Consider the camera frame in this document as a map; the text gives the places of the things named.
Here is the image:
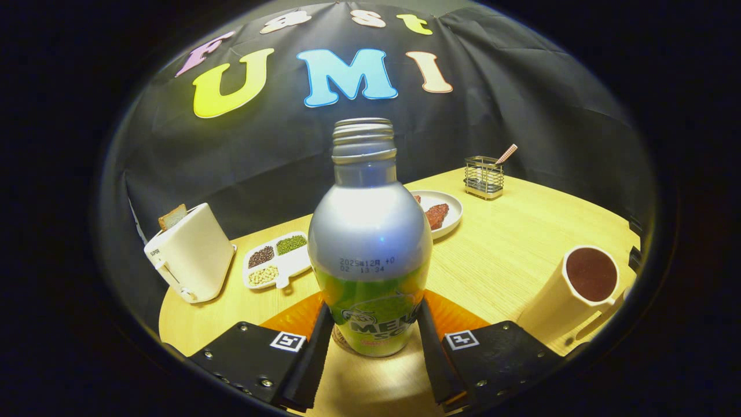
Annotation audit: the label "white round plate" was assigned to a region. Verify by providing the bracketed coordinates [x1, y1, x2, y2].
[408, 190, 464, 240]

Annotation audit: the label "wooden table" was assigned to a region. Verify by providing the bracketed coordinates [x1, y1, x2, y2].
[158, 168, 642, 417]

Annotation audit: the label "dark brown beans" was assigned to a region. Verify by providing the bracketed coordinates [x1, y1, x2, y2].
[248, 246, 275, 269]

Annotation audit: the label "green beans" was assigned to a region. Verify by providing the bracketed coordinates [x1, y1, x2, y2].
[276, 235, 307, 256]

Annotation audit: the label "bread slice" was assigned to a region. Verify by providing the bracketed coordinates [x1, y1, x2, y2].
[158, 203, 188, 231]

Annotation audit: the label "black backdrop cloth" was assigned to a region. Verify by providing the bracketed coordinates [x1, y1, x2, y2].
[98, 0, 658, 331]

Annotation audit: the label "white toaster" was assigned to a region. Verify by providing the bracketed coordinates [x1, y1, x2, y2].
[144, 203, 237, 304]

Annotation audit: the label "cream cup with handle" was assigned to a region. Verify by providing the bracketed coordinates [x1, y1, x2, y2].
[517, 245, 632, 348]

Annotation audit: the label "metal wire holder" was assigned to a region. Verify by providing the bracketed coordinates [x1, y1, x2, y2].
[464, 156, 505, 200]

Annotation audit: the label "pale yellow beans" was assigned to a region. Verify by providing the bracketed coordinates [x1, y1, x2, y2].
[248, 265, 280, 287]

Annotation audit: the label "white divided dish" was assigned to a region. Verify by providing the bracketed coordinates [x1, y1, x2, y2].
[243, 231, 313, 290]

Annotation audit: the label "silver green juice bottle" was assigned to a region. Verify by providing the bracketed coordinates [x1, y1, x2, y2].
[307, 118, 434, 358]

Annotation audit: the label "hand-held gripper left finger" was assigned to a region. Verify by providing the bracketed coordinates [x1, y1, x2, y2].
[188, 292, 335, 413]

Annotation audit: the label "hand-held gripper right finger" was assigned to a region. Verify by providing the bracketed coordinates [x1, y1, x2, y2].
[418, 291, 565, 413]

